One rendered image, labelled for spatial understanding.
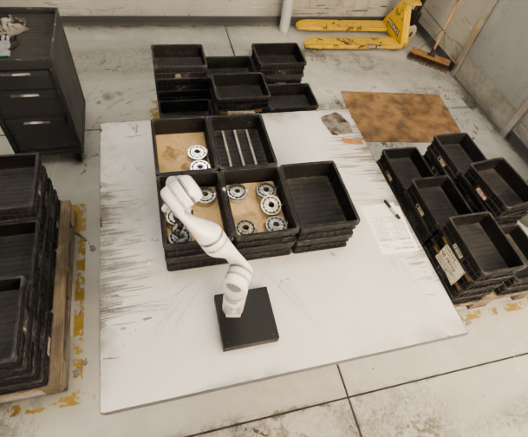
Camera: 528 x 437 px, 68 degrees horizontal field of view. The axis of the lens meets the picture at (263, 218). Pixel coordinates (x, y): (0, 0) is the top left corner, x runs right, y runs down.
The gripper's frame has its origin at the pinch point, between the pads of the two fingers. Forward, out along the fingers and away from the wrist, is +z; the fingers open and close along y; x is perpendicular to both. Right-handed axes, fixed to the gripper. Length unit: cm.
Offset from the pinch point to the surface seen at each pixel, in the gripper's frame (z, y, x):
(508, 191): 36, 165, -150
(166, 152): 4, 38, 37
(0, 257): 50, -40, 90
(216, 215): 4.0, 17.6, -6.4
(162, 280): 17.0, -18.3, -0.9
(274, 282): 16.7, 7.8, -44.9
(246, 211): 3.9, 27.3, -17.4
